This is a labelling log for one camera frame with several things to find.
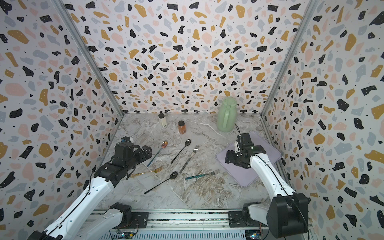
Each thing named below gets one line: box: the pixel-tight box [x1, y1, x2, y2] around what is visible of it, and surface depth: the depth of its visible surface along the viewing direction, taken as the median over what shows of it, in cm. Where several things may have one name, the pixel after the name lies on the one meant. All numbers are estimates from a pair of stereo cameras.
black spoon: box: [144, 171, 178, 194], surface depth 89 cm
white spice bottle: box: [158, 113, 167, 127], surface depth 112 cm
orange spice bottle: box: [178, 120, 187, 135], surface depth 106 cm
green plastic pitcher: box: [217, 96, 238, 133], surface depth 99 cm
